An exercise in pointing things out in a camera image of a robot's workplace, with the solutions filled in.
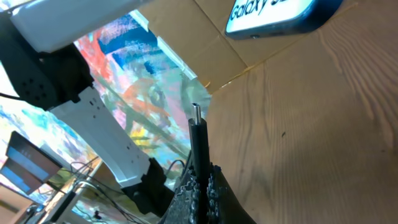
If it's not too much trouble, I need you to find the laptop screen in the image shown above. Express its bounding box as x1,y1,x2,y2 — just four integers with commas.
1,131,63,195

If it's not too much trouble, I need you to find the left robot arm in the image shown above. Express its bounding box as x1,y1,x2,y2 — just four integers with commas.
1,0,174,217

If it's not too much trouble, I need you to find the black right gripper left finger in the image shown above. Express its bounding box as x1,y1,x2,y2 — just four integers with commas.
158,167,200,224

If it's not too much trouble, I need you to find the black USB charging cable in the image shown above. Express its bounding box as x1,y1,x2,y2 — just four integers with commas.
187,103,212,224

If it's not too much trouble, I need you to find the colourful painted backdrop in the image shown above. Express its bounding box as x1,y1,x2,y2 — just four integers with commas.
0,9,212,224

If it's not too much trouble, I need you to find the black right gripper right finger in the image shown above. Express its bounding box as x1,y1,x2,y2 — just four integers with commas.
206,164,256,224

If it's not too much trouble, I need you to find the blue Galaxy smartphone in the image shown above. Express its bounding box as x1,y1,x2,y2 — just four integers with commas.
225,0,343,40

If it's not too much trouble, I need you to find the cardboard side panel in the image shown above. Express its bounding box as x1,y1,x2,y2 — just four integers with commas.
136,0,358,95

